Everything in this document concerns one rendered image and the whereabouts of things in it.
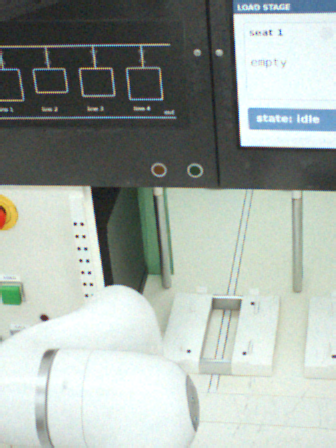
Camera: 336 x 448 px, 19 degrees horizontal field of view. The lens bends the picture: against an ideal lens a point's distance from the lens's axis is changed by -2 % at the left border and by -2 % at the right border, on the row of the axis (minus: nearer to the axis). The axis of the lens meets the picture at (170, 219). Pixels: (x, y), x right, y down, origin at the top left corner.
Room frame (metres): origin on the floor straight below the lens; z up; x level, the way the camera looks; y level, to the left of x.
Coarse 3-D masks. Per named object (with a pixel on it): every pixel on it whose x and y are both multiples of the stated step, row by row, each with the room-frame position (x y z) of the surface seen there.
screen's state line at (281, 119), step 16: (256, 112) 1.18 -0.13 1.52; (272, 112) 1.18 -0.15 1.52; (288, 112) 1.17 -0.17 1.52; (304, 112) 1.17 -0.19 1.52; (320, 112) 1.16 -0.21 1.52; (256, 128) 1.18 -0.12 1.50; (272, 128) 1.18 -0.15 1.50; (288, 128) 1.17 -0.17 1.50; (304, 128) 1.17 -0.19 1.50; (320, 128) 1.16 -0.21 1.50
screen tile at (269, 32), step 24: (264, 24) 1.18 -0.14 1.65; (288, 24) 1.17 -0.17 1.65; (312, 24) 1.17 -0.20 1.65; (264, 48) 1.18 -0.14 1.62; (288, 48) 1.17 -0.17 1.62; (312, 48) 1.17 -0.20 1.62; (264, 72) 1.18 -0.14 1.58; (288, 72) 1.17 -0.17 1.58; (312, 72) 1.17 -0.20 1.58; (264, 96) 1.18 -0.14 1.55; (288, 96) 1.17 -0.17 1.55; (312, 96) 1.17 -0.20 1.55
